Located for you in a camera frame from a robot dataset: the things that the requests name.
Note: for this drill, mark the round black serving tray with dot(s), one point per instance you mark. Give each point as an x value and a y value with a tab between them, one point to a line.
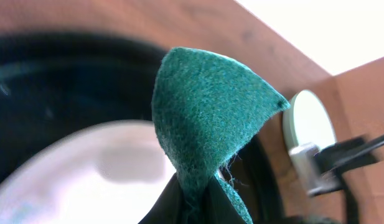
55	84

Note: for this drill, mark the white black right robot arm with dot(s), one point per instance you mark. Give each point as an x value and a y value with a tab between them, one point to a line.
310	163

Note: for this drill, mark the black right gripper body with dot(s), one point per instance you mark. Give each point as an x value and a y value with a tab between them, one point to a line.
344	155

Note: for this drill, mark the white plate with green stain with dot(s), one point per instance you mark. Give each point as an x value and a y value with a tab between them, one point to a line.
109	173

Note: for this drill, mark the green yellow scrub sponge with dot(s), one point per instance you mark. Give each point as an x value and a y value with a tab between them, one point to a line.
205	108

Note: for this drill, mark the mint green plate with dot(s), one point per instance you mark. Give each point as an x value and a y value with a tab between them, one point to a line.
307	121

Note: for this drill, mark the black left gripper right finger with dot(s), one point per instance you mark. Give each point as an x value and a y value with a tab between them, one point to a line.
216	206

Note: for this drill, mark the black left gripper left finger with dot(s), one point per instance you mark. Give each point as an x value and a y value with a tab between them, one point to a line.
168	208

